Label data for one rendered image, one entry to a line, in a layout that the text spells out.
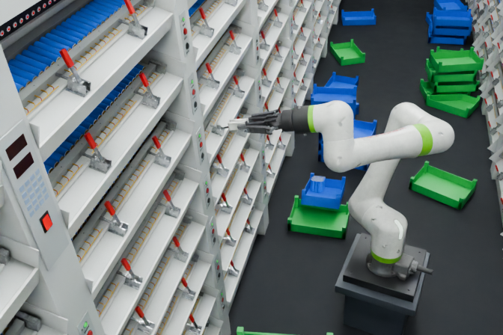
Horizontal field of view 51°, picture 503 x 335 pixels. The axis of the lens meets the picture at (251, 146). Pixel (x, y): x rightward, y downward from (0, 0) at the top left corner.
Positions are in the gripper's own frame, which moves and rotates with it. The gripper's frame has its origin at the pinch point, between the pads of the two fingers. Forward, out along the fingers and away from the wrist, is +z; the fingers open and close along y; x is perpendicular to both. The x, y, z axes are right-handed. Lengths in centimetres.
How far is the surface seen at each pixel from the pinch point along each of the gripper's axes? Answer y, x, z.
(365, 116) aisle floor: 168, -103, -16
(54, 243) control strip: -93, 34, -1
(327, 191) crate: 80, -97, -3
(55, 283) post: -95, 27, 1
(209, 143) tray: -7.4, -2.3, 9.6
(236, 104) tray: 20.3, -3.2, 8.1
